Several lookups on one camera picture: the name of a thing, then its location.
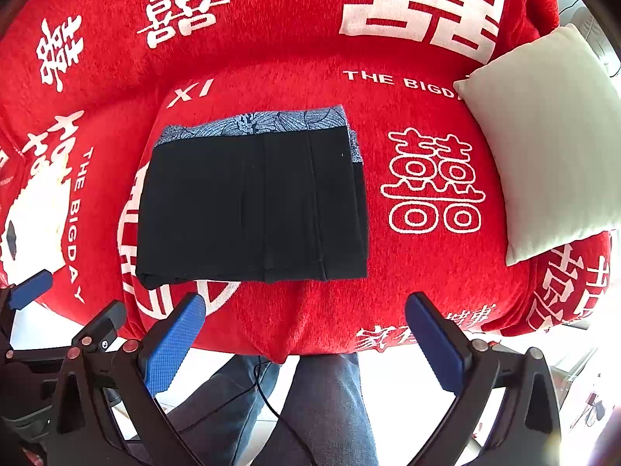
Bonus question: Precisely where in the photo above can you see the red printed blanket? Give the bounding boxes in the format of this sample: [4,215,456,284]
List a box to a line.
[0,0,613,365]

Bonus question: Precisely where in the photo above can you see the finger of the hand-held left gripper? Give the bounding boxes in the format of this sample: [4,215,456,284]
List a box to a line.
[73,300,128,350]
[0,269,54,350]

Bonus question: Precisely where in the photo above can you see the pale square cushion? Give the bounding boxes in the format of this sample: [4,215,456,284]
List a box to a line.
[453,23,621,267]

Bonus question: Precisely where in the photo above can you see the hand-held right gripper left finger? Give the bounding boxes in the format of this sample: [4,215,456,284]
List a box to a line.
[49,292,207,466]

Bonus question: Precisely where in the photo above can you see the thin black cable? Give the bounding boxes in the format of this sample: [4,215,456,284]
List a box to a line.
[253,355,316,466]

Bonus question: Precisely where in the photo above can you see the person's leg in jeans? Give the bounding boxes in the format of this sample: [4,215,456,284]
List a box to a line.
[252,352,380,466]
[162,354,282,466]

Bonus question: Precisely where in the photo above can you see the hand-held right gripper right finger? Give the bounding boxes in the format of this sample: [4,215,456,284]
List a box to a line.
[405,292,564,466]

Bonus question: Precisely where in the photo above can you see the black pants with patterned waistband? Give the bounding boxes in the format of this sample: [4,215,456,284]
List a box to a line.
[136,105,370,289]

